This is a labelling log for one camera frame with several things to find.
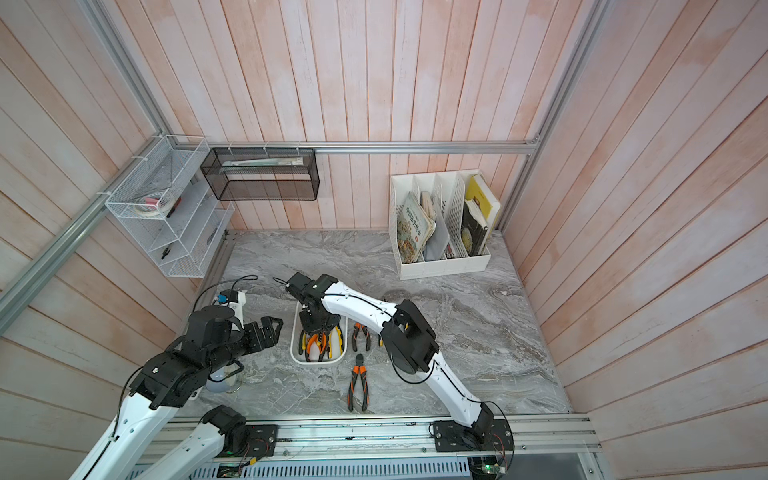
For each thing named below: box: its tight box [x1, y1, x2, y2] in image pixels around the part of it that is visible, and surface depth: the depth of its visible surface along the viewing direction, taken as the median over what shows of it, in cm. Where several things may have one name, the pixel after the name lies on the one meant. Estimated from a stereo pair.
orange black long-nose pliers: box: [352, 322, 371, 352], surface depth 92 cm
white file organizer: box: [389, 169, 491, 280], surface depth 104 cm
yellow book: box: [465, 174, 501, 220], surface depth 97 cm
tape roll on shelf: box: [135, 192, 175, 216], surface depth 76 cm
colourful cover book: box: [397, 191, 437, 265], surface depth 102 cm
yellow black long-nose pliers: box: [327, 326, 345, 359], surface depth 90 cm
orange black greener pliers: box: [305, 332, 327, 362], surface depth 88 cm
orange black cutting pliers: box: [348, 353, 369, 412], surface depth 85 cm
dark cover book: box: [460, 199, 488, 257], surface depth 100 cm
